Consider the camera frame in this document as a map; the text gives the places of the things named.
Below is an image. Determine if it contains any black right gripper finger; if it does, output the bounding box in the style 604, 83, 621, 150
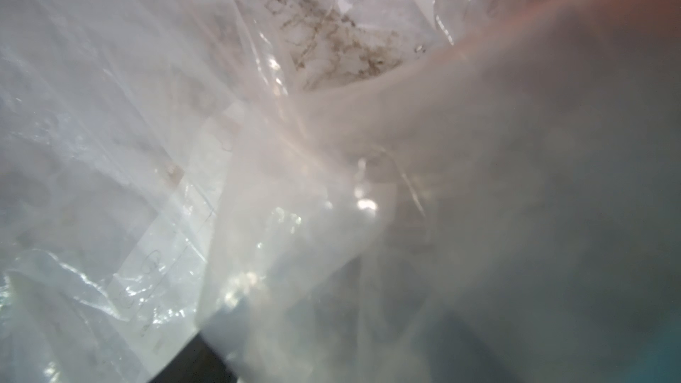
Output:
151, 334, 239, 383

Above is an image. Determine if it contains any clear zip-top plastic bag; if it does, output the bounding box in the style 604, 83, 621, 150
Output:
1, 0, 680, 382

